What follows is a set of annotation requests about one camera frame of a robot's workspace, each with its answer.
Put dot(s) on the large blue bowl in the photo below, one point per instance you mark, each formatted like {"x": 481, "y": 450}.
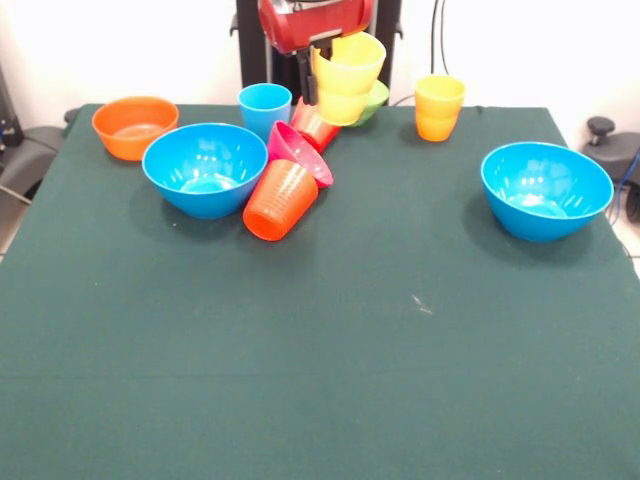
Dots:
{"x": 200, "y": 170}
{"x": 547, "y": 185}

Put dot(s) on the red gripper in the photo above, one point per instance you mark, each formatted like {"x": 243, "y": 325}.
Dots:
{"x": 310, "y": 22}

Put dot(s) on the dark green tablecloth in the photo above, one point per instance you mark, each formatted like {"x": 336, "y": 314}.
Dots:
{"x": 320, "y": 350}

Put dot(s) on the green bowl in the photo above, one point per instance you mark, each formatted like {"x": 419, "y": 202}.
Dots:
{"x": 375, "y": 105}

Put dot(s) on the blue cup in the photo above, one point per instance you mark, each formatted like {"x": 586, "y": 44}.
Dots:
{"x": 262, "y": 112}

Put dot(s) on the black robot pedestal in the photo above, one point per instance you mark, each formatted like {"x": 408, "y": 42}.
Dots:
{"x": 255, "y": 50}

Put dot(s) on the orange bowl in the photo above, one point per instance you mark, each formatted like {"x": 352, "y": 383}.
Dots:
{"x": 125, "y": 125}

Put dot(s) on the yellow cup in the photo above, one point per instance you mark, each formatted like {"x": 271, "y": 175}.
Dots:
{"x": 345, "y": 85}

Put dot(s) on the light orange cup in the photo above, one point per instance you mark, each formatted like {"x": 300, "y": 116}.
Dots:
{"x": 439, "y": 110}

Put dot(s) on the pink bowl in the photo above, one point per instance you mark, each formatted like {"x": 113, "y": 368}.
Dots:
{"x": 295, "y": 150}

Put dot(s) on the red cup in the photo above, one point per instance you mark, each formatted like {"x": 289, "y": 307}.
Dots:
{"x": 312, "y": 127}

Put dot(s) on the grey pedestal foot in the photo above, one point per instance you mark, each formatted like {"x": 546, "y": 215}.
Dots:
{"x": 620, "y": 155}
{"x": 30, "y": 150}

